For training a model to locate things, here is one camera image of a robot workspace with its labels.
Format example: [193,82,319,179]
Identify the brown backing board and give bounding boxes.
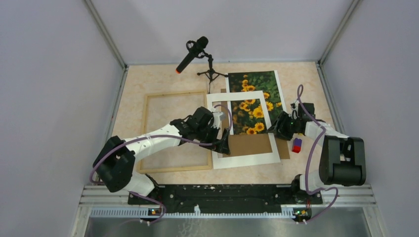
[213,101,290,159]

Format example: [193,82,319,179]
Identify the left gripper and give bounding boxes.
[196,124,230,156]

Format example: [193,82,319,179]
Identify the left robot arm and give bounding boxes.
[90,107,233,204]

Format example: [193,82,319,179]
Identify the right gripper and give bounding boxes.
[267,112,300,141]

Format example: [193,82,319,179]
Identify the sunflower photo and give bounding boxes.
[226,71,285,135]

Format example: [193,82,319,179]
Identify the black microphone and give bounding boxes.
[175,36,209,74]

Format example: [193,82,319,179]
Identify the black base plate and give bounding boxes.
[148,184,323,214]

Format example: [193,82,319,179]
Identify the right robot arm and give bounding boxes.
[267,103,366,203]

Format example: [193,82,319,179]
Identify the red blue block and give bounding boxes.
[292,138,302,154]

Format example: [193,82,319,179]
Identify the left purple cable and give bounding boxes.
[89,104,234,226]

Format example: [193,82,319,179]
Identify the aluminium rail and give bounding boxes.
[80,185,376,220]

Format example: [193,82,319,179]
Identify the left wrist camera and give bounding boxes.
[212,111,227,128]

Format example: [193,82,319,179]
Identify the black tripod stand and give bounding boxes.
[197,51,228,94]

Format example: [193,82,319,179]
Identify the white mat board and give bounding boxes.
[206,91,281,169]

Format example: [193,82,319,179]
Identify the wooden picture frame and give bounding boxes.
[137,90,213,173]

